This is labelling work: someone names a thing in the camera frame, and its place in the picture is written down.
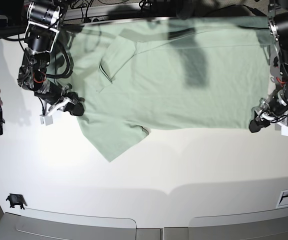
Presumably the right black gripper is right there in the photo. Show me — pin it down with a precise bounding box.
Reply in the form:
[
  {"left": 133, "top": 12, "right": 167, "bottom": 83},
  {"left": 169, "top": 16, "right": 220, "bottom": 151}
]
[{"left": 33, "top": 81, "right": 85, "bottom": 117}]

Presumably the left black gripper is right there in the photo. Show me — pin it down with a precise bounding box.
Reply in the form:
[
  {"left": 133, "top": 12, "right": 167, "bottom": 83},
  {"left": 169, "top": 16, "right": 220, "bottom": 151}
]
[{"left": 249, "top": 90, "right": 288, "bottom": 133}]

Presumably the light green T-shirt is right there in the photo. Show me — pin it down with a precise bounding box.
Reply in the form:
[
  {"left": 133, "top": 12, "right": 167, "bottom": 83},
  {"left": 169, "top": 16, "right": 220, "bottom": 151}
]
[{"left": 59, "top": 16, "right": 271, "bottom": 161}]

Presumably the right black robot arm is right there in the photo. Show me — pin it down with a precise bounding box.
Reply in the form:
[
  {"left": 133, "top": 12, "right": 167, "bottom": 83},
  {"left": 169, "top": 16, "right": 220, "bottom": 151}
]
[{"left": 17, "top": 0, "right": 84, "bottom": 117}]

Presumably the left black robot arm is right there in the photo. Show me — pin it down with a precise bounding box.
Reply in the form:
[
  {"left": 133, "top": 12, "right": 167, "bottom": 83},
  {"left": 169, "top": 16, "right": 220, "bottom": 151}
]
[{"left": 249, "top": 0, "right": 288, "bottom": 136}]

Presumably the white power strip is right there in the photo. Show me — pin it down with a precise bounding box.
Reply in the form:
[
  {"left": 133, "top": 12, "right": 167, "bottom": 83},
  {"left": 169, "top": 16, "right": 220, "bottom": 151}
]
[{"left": 82, "top": 16, "right": 108, "bottom": 24}]

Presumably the right grey chair back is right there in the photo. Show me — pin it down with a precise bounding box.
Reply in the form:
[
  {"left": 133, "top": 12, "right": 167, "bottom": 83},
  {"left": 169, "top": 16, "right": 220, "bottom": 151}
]
[{"left": 188, "top": 208, "right": 288, "bottom": 240}]

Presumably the grey chair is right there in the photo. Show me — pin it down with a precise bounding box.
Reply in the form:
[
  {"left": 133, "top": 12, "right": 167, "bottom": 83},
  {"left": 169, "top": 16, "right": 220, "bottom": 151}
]
[
  {"left": 188, "top": 208, "right": 288, "bottom": 240},
  {"left": 15, "top": 208, "right": 137, "bottom": 240}
]

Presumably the black plastic clip part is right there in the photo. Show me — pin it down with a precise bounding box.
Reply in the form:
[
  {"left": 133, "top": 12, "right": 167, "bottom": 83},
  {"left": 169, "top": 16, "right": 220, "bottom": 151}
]
[{"left": 6, "top": 193, "right": 27, "bottom": 210}]

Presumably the left grey chair back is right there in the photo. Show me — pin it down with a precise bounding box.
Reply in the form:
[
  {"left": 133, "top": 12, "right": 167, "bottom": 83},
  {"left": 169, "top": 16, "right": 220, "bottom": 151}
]
[{"left": 15, "top": 208, "right": 137, "bottom": 240}]

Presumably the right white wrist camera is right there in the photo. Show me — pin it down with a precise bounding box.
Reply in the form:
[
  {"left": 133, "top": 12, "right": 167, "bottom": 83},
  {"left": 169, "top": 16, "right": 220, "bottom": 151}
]
[{"left": 40, "top": 97, "right": 74, "bottom": 126}]

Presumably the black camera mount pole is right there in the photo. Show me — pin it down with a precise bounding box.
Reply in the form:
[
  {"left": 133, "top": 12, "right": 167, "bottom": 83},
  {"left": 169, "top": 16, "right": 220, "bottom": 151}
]
[{"left": 176, "top": 0, "right": 196, "bottom": 20}]

